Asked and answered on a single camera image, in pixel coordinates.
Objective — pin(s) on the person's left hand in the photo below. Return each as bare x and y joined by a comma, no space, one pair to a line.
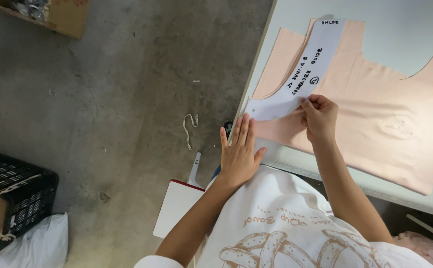
238,156

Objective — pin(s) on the person's right hand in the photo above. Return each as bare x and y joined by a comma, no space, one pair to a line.
321,119

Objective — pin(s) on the white paper pattern guide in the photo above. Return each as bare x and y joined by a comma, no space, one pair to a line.
298,74

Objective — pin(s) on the peach fabric garment piece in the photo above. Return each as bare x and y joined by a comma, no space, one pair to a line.
372,111

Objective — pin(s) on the black round table foot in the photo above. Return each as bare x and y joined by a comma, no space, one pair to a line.
227,127

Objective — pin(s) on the white fabric strip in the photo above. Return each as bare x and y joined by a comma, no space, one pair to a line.
189,128

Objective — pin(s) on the white stool with red edge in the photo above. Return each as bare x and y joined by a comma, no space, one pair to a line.
175,208

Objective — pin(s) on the person's white printed shirt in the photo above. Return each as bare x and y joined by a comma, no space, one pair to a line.
287,227

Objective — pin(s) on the pink fabric scraps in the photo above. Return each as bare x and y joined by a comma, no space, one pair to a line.
423,247

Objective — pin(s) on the black plastic crate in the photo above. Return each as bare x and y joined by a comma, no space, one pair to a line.
15,193

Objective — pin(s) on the white plastic bag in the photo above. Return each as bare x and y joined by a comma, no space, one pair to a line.
30,245

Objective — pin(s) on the cardboard box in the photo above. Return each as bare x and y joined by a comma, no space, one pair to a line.
49,15

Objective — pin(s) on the grey metal bracket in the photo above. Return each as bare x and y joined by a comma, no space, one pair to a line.
195,169

